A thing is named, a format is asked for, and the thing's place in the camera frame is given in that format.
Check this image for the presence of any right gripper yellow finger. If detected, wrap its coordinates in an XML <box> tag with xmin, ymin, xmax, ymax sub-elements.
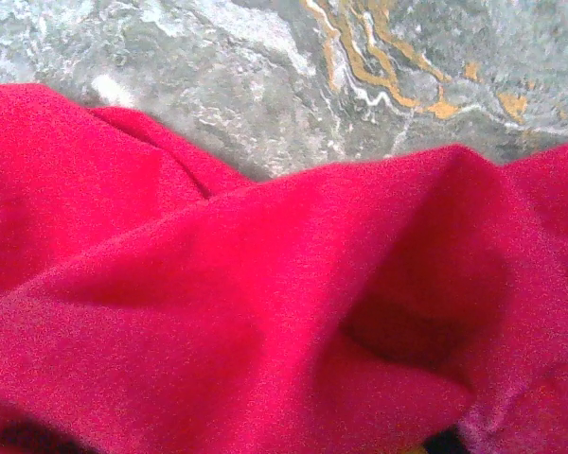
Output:
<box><xmin>414</xmin><ymin>427</ymin><xmax>461</xmax><ymax>454</ymax></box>

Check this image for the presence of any red t-shirt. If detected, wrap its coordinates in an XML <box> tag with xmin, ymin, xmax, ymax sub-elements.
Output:
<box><xmin>0</xmin><ymin>82</ymin><xmax>568</xmax><ymax>454</ymax></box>

